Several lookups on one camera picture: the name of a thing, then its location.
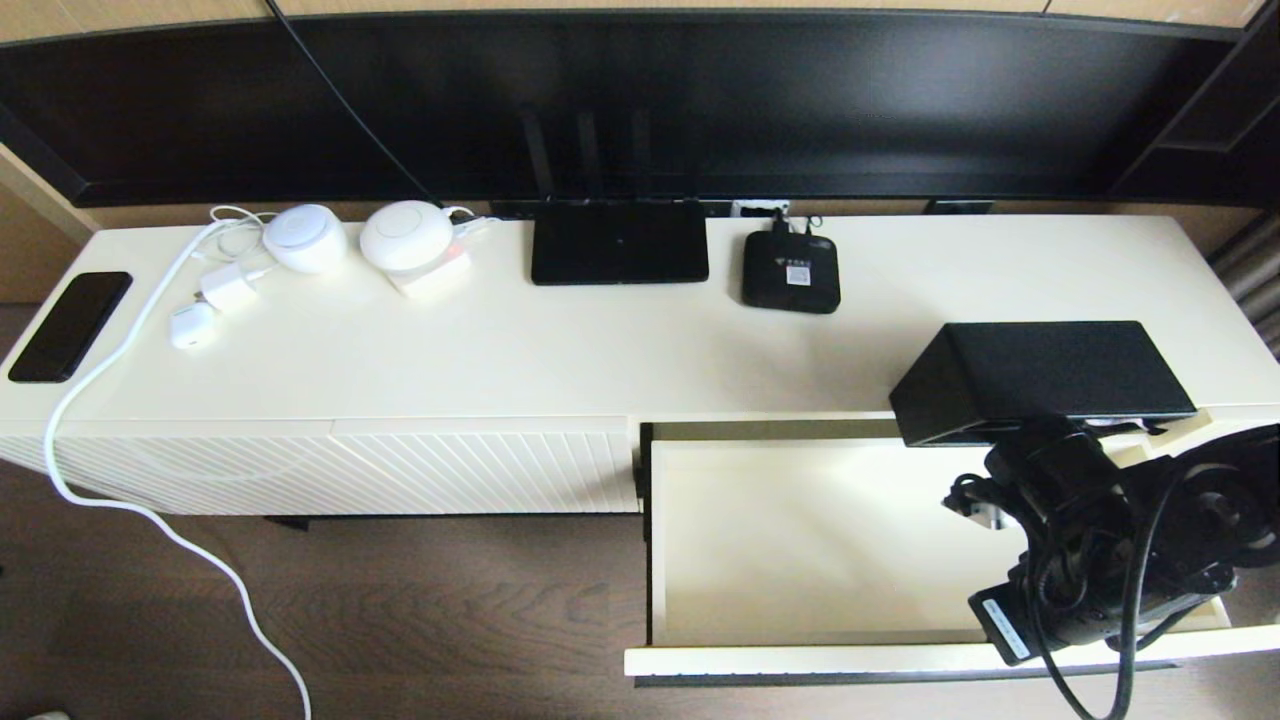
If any black compartment organizer box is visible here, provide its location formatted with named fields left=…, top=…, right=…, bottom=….
left=888, top=320, right=1198, bottom=448

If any cream drawer with ribbed front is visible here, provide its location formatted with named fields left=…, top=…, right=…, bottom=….
left=625, top=415, right=1280, bottom=689

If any cream tv cabinet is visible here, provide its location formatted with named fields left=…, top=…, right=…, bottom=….
left=0, top=214, right=1280, bottom=531

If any grey curtain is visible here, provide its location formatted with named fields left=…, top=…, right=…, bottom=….
left=1210, top=215, right=1280, bottom=351

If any black set-top box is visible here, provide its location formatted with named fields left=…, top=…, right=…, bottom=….
left=741, top=228, right=842, bottom=315

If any black flat television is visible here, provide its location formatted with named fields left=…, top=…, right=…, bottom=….
left=0, top=10, right=1241, bottom=219

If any black router with antennas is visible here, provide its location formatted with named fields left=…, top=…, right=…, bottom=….
left=520, top=108, right=711, bottom=287

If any cream square base box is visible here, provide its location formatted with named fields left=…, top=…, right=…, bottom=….
left=385, top=246, right=473, bottom=300

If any white dome shaped device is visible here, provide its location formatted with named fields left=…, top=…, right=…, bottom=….
left=358, top=200, right=455, bottom=272

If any white round smart speaker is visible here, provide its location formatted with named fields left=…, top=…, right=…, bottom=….
left=262, top=203, right=349, bottom=275

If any white charger adapter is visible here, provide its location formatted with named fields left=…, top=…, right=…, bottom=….
left=198, top=261, right=263, bottom=312

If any small white charger cube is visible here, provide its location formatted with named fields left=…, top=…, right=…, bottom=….
left=169, top=301, right=217, bottom=350

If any black smartphone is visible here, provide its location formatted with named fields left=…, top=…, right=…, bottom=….
left=8, top=271, right=134, bottom=384

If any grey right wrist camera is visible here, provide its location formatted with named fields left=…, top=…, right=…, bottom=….
left=943, top=478, right=1004, bottom=533

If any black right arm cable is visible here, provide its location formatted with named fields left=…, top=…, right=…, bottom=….
left=1025, top=470, right=1193, bottom=720

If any black wall shelf unit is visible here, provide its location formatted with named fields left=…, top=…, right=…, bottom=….
left=1105, top=0, right=1280, bottom=209

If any black set-top box cable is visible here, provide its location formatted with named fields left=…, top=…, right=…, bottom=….
left=766, top=206, right=824, bottom=238

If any thin white charging cable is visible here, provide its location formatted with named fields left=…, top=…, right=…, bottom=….
left=207, top=204, right=281, bottom=265

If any thin black hanging cable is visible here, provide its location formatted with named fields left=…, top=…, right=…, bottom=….
left=264, top=0, right=438, bottom=203

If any thick white power cable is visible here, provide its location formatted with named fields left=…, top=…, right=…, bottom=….
left=43, top=216, right=314, bottom=720

